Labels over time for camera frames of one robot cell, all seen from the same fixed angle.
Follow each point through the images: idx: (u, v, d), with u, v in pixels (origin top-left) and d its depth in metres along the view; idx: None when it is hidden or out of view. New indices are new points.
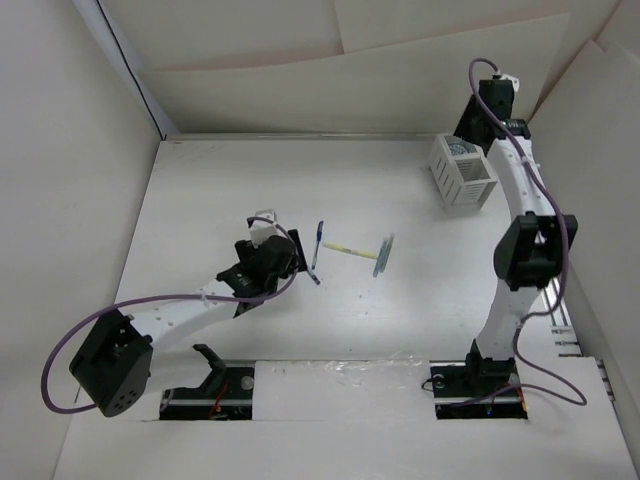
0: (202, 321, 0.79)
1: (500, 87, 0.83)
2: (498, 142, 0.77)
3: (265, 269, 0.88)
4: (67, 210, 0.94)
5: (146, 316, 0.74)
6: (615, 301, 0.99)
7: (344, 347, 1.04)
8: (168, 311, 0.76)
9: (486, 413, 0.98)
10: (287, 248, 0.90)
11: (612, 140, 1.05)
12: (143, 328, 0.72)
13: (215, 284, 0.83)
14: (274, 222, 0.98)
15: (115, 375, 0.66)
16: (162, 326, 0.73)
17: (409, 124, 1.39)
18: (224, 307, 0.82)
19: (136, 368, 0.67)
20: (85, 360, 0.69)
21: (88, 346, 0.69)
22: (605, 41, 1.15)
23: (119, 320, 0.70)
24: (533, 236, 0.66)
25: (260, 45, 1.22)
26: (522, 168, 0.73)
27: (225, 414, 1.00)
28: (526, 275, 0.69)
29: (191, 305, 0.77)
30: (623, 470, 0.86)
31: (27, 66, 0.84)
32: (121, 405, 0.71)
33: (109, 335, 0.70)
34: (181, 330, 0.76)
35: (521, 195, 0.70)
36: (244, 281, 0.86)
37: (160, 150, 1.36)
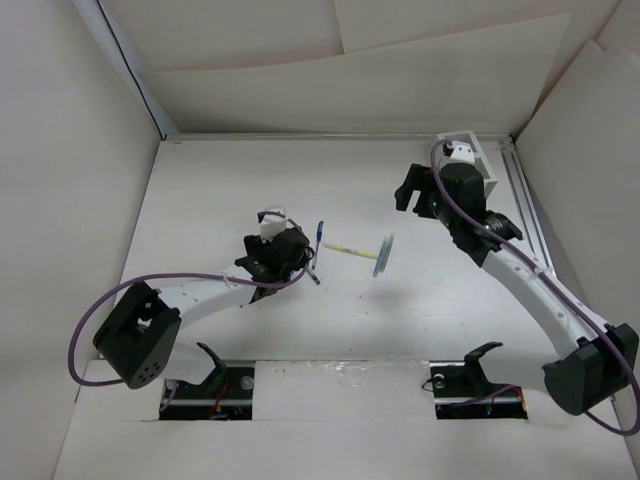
0: (223, 301, 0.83)
1: (471, 185, 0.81)
2: (499, 256, 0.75)
3: (282, 258, 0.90)
4: (66, 210, 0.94)
5: (173, 291, 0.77)
6: (616, 302, 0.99)
7: (344, 348, 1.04)
8: (193, 287, 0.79)
9: (486, 414, 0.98)
10: (303, 240, 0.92)
11: (613, 141, 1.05)
12: (169, 301, 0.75)
13: (234, 268, 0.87)
14: (286, 217, 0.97)
15: (144, 343, 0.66)
16: (187, 301, 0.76)
17: (409, 123, 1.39)
18: (244, 290, 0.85)
19: (165, 337, 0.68)
20: (111, 331, 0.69)
21: (116, 317, 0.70)
22: (605, 41, 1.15)
23: (148, 292, 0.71)
24: (596, 364, 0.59)
25: (260, 45, 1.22)
26: (538, 279, 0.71)
27: (225, 415, 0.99)
28: (595, 400, 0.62)
29: (214, 285, 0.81)
30: (624, 471, 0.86)
31: (26, 66, 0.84)
32: (145, 379, 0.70)
33: (138, 307, 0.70)
34: (204, 307, 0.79)
35: (556, 316, 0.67)
36: (260, 267, 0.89)
37: (160, 150, 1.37)
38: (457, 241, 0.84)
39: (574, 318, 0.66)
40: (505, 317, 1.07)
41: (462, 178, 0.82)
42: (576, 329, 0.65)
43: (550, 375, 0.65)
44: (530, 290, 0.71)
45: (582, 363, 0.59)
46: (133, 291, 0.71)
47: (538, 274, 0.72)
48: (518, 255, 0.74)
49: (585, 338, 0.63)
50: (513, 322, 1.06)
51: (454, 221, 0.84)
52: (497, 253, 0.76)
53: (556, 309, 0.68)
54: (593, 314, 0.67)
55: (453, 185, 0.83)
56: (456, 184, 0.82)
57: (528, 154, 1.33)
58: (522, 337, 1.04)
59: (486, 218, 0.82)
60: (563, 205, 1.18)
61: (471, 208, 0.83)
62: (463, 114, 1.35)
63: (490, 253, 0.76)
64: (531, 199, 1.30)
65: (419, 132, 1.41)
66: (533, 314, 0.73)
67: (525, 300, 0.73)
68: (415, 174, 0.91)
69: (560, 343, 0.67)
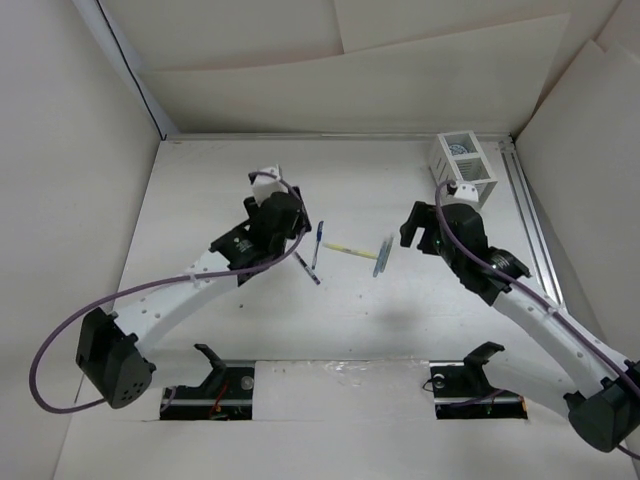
0: (196, 301, 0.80)
1: (471, 226, 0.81)
2: (510, 296, 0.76)
3: (268, 230, 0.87)
4: (66, 210, 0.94)
5: (132, 310, 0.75)
6: (616, 302, 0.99)
7: (344, 348, 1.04)
8: (154, 301, 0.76)
9: (486, 414, 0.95)
10: (289, 207, 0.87)
11: (612, 142, 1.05)
12: (126, 327, 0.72)
13: (208, 257, 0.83)
14: (278, 177, 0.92)
15: (110, 371, 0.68)
16: (147, 318, 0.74)
17: (409, 123, 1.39)
18: (219, 282, 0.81)
19: (130, 362, 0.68)
20: (85, 359, 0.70)
21: (83, 345, 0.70)
22: (605, 41, 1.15)
23: (103, 320, 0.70)
24: (623, 404, 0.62)
25: (260, 45, 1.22)
26: (553, 319, 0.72)
27: (225, 415, 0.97)
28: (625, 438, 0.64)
29: (179, 290, 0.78)
30: (624, 471, 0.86)
31: (26, 66, 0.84)
32: (131, 394, 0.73)
33: (99, 334, 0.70)
34: (172, 316, 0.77)
35: (576, 355, 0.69)
36: (242, 246, 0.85)
37: (160, 150, 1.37)
38: (465, 282, 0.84)
39: (592, 357, 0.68)
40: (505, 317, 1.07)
41: (461, 218, 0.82)
42: (597, 368, 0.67)
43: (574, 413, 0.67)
44: (547, 331, 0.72)
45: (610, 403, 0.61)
46: (88, 320, 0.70)
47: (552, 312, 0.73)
48: (530, 295, 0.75)
49: (608, 377, 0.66)
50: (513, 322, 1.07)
51: (459, 262, 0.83)
52: (508, 294, 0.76)
53: (574, 349, 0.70)
54: (611, 351, 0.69)
55: (454, 228, 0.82)
56: (456, 226, 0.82)
57: (528, 154, 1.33)
58: (522, 337, 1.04)
59: (491, 255, 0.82)
60: (563, 205, 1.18)
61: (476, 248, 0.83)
62: (463, 114, 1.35)
63: (501, 292, 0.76)
64: (532, 199, 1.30)
65: (418, 132, 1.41)
66: (547, 350, 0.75)
67: (539, 338, 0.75)
68: (418, 213, 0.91)
69: (582, 381, 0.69)
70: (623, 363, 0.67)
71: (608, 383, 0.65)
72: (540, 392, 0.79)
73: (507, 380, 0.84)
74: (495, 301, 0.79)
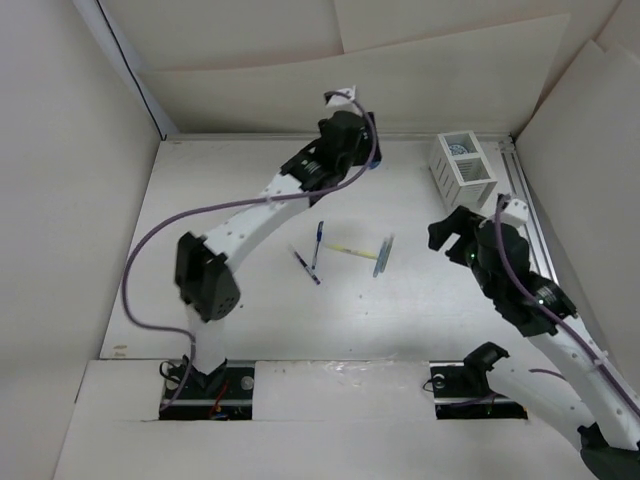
0: (273, 222, 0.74)
1: (519, 252, 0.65)
2: (554, 340, 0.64)
3: (336, 149, 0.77)
4: (65, 210, 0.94)
5: (216, 234, 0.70)
6: (617, 303, 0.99)
7: (344, 348, 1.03)
8: (237, 222, 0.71)
9: (486, 414, 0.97)
10: (356, 124, 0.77)
11: (613, 141, 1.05)
12: (217, 247, 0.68)
13: (279, 180, 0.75)
14: (352, 97, 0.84)
15: (208, 289, 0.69)
16: (231, 242, 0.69)
17: (409, 123, 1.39)
18: (293, 205, 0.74)
19: (227, 278, 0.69)
20: (182, 276, 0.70)
21: (179, 265, 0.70)
22: (605, 41, 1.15)
23: (194, 242, 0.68)
24: None
25: (259, 46, 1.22)
26: (599, 373, 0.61)
27: (225, 415, 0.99)
28: None
29: (258, 212, 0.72)
30: None
31: (26, 65, 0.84)
32: (225, 305, 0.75)
33: (194, 256, 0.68)
34: (253, 239, 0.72)
35: (614, 412, 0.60)
36: (311, 167, 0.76)
37: (160, 150, 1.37)
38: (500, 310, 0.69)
39: (633, 417, 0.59)
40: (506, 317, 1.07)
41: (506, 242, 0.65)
42: (636, 429, 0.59)
43: (597, 451, 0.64)
44: (587, 384, 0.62)
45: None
46: (183, 244, 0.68)
47: (598, 365, 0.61)
48: (576, 340, 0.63)
49: None
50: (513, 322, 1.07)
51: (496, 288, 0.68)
52: (552, 335, 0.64)
53: (613, 404, 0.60)
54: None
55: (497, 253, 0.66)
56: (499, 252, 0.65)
57: (528, 154, 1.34)
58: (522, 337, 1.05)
59: (534, 282, 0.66)
60: (563, 205, 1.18)
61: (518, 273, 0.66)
62: (463, 114, 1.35)
63: (546, 332, 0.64)
64: (532, 199, 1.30)
65: (418, 132, 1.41)
66: (582, 396, 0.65)
67: (576, 384, 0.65)
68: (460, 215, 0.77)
69: (614, 437, 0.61)
70: None
71: None
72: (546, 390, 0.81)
73: (511, 389, 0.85)
74: (533, 336, 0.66)
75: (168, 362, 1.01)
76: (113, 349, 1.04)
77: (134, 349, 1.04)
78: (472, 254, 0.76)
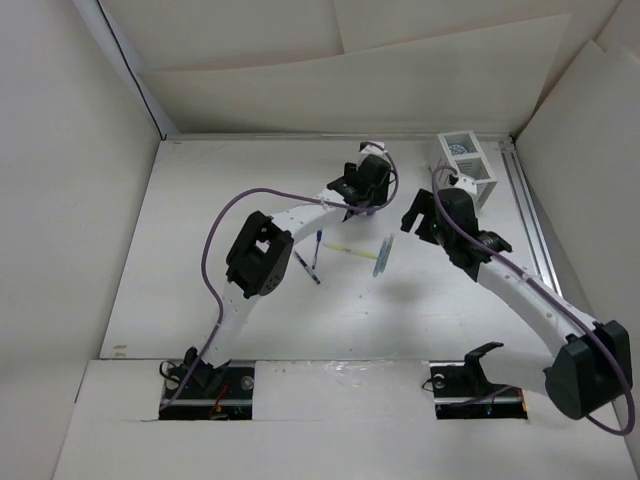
0: (320, 222, 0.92)
1: (461, 206, 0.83)
2: (489, 266, 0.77)
3: (368, 180, 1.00)
4: (66, 209, 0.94)
5: (283, 217, 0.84)
6: (616, 303, 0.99)
7: (344, 348, 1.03)
8: (297, 212, 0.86)
9: (486, 414, 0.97)
10: (387, 162, 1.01)
11: (612, 141, 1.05)
12: (282, 225, 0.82)
13: (327, 192, 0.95)
14: (384, 150, 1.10)
15: (268, 258, 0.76)
16: (295, 225, 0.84)
17: (409, 123, 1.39)
18: (337, 211, 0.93)
19: (283, 255, 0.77)
20: (239, 251, 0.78)
21: (241, 240, 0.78)
22: (605, 41, 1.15)
23: (263, 219, 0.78)
24: (586, 358, 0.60)
25: (259, 45, 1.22)
26: (528, 285, 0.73)
27: (225, 414, 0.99)
28: (596, 402, 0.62)
29: (314, 209, 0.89)
30: (622, 472, 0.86)
31: (26, 66, 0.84)
32: (267, 289, 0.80)
33: (257, 232, 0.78)
34: (306, 228, 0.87)
35: (546, 316, 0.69)
36: (348, 190, 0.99)
37: (160, 149, 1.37)
38: (452, 258, 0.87)
39: (562, 318, 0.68)
40: (506, 317, 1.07)
41: (452, 198, 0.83)
42: (565, 326, 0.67)
43: (551, 377, 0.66)
44: (521, 297, 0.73)
45: (575, 367, 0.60)
46: (250, 220, 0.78)
47: (526, 279, 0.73)
48: (507, 263, 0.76)
49: (574, 335, 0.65)
50: (513, 321, 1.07)
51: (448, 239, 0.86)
52: (487, 264, 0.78)
53: (544, 311, 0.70)
54: (583, 313, 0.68)
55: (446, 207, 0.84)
56: (447, 206, 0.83)
57: (528, 155, 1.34)
58: (522, 337, 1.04)
59: (479, 234, 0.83)
60: (563, 205, 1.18)
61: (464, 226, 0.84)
62: (463, 113, 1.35)
63: (482, 264, 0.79)
64: (531, 199, 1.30)
65: (418, 132, 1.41)
66: (524, 319, 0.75)
67: (518, 307, 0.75)
68: (421, 198, 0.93)
69: (552, 343, 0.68)
70: (593, 323, 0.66)
71: (572, 339, 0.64)
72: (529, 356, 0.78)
73: (500, 358, 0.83)
74: (477, 275, 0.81)
75: (168, 362, 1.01)
76: (113, 349, 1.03)
77: (133, 349, 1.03)
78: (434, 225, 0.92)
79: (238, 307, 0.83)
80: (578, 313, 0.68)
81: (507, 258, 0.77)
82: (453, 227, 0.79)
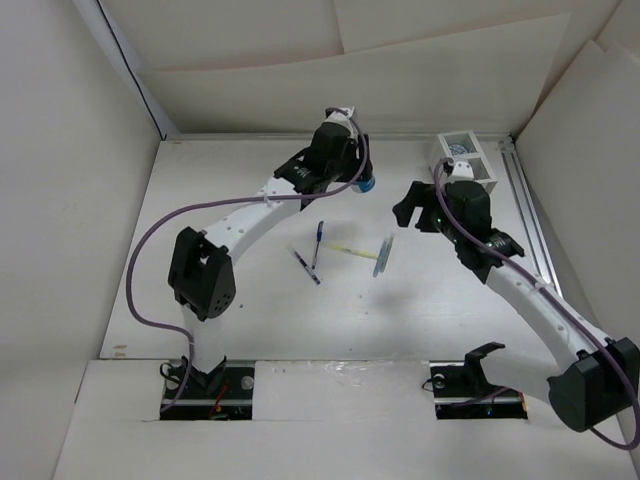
0: (270, 221, 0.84)
1: (478, 204, 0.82)
2: (500, 271, 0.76)
3: (323, 156, 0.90)
4: (65, 210, 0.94)
5: (218, 229, 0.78)
6: (615, 303, 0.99)
7: (344, 347, 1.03)
8: (236, 219, 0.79)
9: (486, 413, 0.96)
10: (342, 133, 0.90)
11: (612, 141, 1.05)
12: (217, 239, 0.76)
13: (274, 183, 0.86)
14: (348, 118, 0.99)
15: (207, 279, 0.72)
16: (234, 234, 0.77)
17: (410, 123, 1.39)
18: (289, 204, 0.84)
19: (223, 272, 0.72)
20: (179, 274, 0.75)
21: (177, 262, 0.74)
22: (606, 41, 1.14)
23: (194, 236, 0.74)
24: (595, 378, 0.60)
25: (259, 45, 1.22)
26: (540, 295, 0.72)
27: (225, 415, 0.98)
28: (598, 417, 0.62)
29: (256, 210, 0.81)
30: (622, 471, 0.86)
31: (26, 67, 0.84)
32: (218, 307, 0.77)
33: (192, 251, 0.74)
34: (252, 233, 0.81)
35: (557, 329, 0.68)
36: (302, 172, 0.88)
37: (160, 149, 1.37)
38: (460, 258, 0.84)
39: (574, 332, 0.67)
40: (506, 318, 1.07)
41: (469, 196, 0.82)
42: (575, 341, 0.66)
43: (556, 387, 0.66)
44: (532, 305, 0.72)
45: (583, 382, 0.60)
46: (182, 240, 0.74)
47: (539, 289, 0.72)
48: (519, 271, 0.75)
49: (584, 351, 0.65)
50: (513, 321, 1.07)
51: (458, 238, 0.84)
52: (498, 268, 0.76)
53: (556, 323, 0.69)
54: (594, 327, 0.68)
55: (461, 203, 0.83)
56: (463, 202, 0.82)
57: (528, 154, 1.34)
58: (522, 336, 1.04)
59: (490, 236, 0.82)
60: (563, 205, 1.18)
61: (475, 226, 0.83)
62: (463, 113, 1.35)
63: (492, 268, 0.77)
64: (532, 199, 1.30)
65: (419, 132, 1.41)
66: (533, 326, 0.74)
67: (527, 314, 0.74)
68: (419, 191, 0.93)
69: (561, 355, 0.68)
70: (604, 338, 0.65)
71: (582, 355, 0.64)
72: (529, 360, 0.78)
73: (500, 358, 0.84)
74: (487, 279, 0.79)
75: (167, 362, 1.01)
76: (113, 349, 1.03)
77: (133, 349, 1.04)
78: (438, 219, 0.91)
79: (201, 329, 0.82)
80: (590, 327, 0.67)
81: (520, 266, 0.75)
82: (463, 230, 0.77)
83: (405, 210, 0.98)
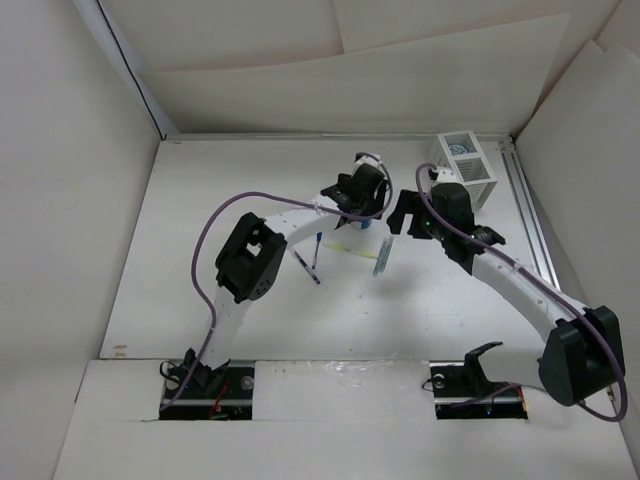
0: (314, 228, 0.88)
1: (459, 200, 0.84)
2: (482, 258, 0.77)
3: (361, 189, 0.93)
4: (66, 210, 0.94)
5: (275, 219, 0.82)
6: (615, 304, 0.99)
7: (344, 348, 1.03)
8: (291, 216, 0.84)
9: (486, 413, 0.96)
10: (381, 172, 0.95)
11: (612, 142, 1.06)
12: (275, 226, 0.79)
13: (323, 196, 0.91)
14: (380, 162, 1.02)
15: (262, 258, 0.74)
16: (289, 227, 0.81)
17: (409, 123, 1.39)
18: (332, 217, 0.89)
19: (275, 258, 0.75)
20: (230, 253, 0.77)
21: (234, 241, 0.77)
22: (605, 41, 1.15)
23: (256, 221, 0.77)
24: (577, 345, 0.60)
25: (258, 46, 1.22)
26: (519, 274, 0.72)
27: (225, 415, 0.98)
28: (586, 388, 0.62)
29: (308, 213, 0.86)
30: (622, 472, 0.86)
31: (26, 67, 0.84)
32: (257, 294, 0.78)
33: (249, 234, 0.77)
34: (299, 233, 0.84)
35: (537, 303, 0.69)
36: (342, 197, 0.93)
37: (160, 149, 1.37)
38: (449, 254, 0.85)
39: (554, 304, 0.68)
40: (506, 318, 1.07)
41: (451, 194, 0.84)
42: (556, 312, 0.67)
43: (545, 365, 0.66)
44: (513, 286, 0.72)
45: (566, 351, 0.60)
46: (242, 221, 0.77)
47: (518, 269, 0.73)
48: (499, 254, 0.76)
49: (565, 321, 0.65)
50: (513, 321, 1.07)
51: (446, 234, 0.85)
52: (480, 255, 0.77)
53: (536, 298, 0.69)
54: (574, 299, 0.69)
55: (443, 201, 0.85)
56: (445, 199, 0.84)
57: (528, 155, 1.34)
58: (522, 336, 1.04)
59: (475, 229, 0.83)
60: (563, 205, 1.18)
61: (459, 222, 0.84)
62: (463, 113, 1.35)
63: (475, 255, 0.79)
64: (531, 198, 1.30)
65: (418, 132, 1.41)
66: (518, 309, 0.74)
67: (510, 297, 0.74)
68: (406, 198, 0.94)
69: (545, 330, 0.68)
70: (583, 308, 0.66)
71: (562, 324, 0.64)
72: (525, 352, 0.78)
73: (497, 357, 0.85)
74: (473, 269, 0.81)
75: (168, 362, 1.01)
76: (113, 349, 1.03)
77: (133, 349, 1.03)
78: (427, 222, 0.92)
79: (229, 313, 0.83)
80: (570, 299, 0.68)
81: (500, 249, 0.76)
82: (444, 223, 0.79)
83: (398, 215, 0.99)
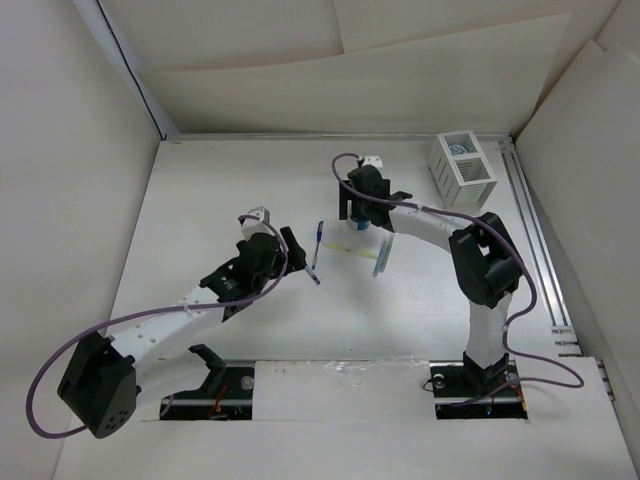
0: (189, 329, 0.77)
1: (369, 175, 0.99)
2: (397, 211, 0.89)
3: (250, 268, 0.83)
4: (65, 211, 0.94)
5: (128, 336, 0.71)
6: (615, 303, 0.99)
7: (344, 347, 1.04)
8: (149, 327, 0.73)
9: (486, 414, 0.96)
10: (270, 248, 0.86)
11: (611, 141, 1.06)
12: (123, 349, 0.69)
13: (198, 291, 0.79)
14: (261, 219, 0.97)
15: (102, 394, 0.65)
16: (144, 344, 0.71)
17: (409, 123, 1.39)
18: (210, 314, 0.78)
19: (124, 385, 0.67)
20: (70, 385, 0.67)
21: (75, 368, 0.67)
22: (606, 41, 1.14)
23: (100, 344, 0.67)
24: (471, 244, 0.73)
25: (258, 45, 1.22)
26: (422, 212, 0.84)
27: (225, 414, 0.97)
28: (497, 281, 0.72)
29: (175, 319, 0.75)
30: (623, 472, 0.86)
31: (26, 67, 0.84)
32: (111, 424, 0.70)
33: (94, 357, 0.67)
34: (167, 343, 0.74)
35: (439, 226, 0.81)
36: (228, 284, 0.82)
37: (160, 149, 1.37)
38: (379, 222, 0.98)
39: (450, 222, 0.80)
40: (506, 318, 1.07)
41: (361, 171, 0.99)
42: (451, 227, 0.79)
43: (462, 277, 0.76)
44: (420, 222, 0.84)
45: (463, 250, 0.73)
46: (85, 343, 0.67)
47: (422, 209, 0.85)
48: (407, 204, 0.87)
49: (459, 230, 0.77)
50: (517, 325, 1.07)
51: (370, 208, 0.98)
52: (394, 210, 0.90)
53: (436, 223, 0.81)
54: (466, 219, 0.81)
55: (356, 180, 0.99)
56: (357, 178, 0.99)
57: (528, 154, 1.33)
58: (522, 340, 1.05)
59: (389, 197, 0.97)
60: (562, 205, 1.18)
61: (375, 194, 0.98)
62: (462, 113, 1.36)
63: (389, 212, 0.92)
64: (531, 198, 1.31)
65: (418, 132, 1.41)
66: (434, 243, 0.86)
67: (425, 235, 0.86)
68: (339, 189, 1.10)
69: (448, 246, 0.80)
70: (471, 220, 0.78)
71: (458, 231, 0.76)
72: (478, 317, 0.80)
73: (487, 350, 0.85)
74: (396, 223, 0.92)
75: None
76: None
77: None
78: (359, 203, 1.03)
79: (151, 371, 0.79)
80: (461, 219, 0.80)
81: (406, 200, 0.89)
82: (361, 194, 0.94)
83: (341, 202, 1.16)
